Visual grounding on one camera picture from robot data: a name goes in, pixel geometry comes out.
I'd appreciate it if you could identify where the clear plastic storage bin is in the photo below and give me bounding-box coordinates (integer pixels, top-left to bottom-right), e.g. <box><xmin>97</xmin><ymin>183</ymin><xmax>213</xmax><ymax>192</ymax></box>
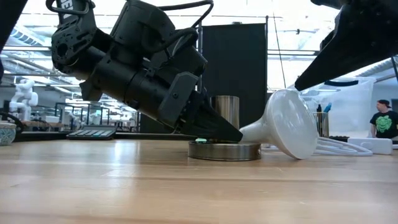
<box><xmin>298</xmin><ymin>77</ymin><xmax>377</xmax><ymax>138</ymax></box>

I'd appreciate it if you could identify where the wire mesh pen cup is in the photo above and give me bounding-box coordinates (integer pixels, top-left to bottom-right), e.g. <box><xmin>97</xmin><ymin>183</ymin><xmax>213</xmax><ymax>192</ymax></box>
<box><xmin>312</xmin><ymin>111</ymin><xmax>330</xmax><ymax>138</ymax></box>

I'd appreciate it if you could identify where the black left camera cable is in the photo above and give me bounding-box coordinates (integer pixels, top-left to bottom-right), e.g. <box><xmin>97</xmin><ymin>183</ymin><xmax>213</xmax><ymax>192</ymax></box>
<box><xmin>141</xmin><ymin>0</ymin><xmax>215</xmax><ymax>54</ymax></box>

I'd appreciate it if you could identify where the white flood lightbulb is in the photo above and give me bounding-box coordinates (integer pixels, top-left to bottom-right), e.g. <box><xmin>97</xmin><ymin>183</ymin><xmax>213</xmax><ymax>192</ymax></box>
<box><xmin>239</xmin><ymin>89</ymin><xmax>318</xmax><ymax>160</ymax></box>

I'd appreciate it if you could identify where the black calculator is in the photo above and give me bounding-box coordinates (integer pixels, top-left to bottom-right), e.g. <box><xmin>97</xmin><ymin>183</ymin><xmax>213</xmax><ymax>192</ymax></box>
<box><xmin>66</xmin><ymin>125</ymin><xmax>118</xmax><ymax>141</ymax></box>

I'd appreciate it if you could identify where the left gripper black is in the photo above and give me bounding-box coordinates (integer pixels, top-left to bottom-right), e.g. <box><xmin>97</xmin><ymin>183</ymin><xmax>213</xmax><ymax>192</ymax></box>
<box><xmin>73</xmin><ymin>29</ymin><xmax>208</xmax><ymax>130</ymax></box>

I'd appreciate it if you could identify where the brass lamp socket base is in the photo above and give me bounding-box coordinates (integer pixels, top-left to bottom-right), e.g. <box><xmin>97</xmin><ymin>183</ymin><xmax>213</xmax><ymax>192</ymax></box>
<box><xmin>188</xmin><ymin>95</ymin><xmax>262</xmax><ymax>162</ymax></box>

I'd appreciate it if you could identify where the black partition panel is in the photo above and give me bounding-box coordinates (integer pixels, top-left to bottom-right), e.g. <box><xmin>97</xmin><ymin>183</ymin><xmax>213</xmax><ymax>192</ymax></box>
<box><xmin>139</xmin><ymin>23</ymin><xmax>269</xmax><ymax>135</ymax></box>

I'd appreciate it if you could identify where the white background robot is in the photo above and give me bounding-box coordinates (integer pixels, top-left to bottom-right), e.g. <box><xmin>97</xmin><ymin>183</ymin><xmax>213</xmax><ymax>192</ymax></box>
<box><xmin>8</xmin><ymin>79</ymin><xmax>39</xmax><ymax>121</ymax></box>

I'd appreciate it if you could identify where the small patterned bowl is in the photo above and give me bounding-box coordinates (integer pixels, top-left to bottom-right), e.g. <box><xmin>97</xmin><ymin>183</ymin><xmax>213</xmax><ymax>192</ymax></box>
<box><xmin>0</xmin><ymin>121</ymin><xmax>17</xmax><ymax>146</ymax></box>

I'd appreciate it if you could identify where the person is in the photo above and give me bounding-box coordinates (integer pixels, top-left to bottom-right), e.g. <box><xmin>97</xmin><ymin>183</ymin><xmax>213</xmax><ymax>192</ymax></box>
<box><xmin>369</xmin><ymin>99</ymin><xmax>398</xmax><ymax>139</ymax></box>

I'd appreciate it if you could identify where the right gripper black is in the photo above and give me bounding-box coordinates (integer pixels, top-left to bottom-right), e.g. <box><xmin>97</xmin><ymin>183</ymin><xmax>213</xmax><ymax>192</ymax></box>
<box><xmin>294</xmin><ymin>0</ymin><xmax>398</xmax><ymax>91</ymax></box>

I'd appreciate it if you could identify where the background workbench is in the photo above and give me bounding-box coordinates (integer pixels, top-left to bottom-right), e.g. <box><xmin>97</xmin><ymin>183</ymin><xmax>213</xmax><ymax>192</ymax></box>
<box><xmin>21</xmin><ymin>102</ymin><xmax>139</xmax><ymax>132</ymax></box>

